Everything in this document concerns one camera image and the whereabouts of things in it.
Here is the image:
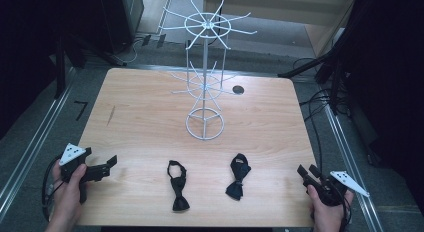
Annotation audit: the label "light wooden shelf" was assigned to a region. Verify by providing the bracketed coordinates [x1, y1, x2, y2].
[203, 0, 358, 58]

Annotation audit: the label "black metal stand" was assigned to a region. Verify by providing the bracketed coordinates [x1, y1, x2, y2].
[277, 25, 354, 116]
[53, 28, 128, 100]

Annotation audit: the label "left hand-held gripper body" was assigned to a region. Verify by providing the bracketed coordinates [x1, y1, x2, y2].
[58, 142, 101, 205]

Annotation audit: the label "dark cabinet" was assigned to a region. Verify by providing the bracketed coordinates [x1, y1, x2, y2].
[98, 0, 145, 55]

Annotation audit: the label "black bow tie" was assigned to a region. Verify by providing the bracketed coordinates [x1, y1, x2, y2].
[225, 153, 252, 202]
[166, 160, 191, 212]

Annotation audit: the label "silver floor rail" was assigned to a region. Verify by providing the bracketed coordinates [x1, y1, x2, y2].
[0, 66, 77, 223]
[321, 88, 384, 232]

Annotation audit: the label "person's left hand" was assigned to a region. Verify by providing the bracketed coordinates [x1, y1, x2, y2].
[46, 160, 88, 226]

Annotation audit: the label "person's right hand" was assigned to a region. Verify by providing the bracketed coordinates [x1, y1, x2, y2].
[306, 184, 355, 230]

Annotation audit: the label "black floor cables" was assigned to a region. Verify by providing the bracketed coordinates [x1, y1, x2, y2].
[292, 56, 351, 175]

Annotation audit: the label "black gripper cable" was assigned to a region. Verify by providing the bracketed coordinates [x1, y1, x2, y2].
[339, 191, 354, 232]
[41, 155, 64, 223]

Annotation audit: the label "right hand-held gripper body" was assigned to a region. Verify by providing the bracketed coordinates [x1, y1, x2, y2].
[303, 170, 370, 207]

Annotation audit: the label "white wire display rack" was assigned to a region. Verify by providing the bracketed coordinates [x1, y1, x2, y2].
[158, 0, 258, 141]

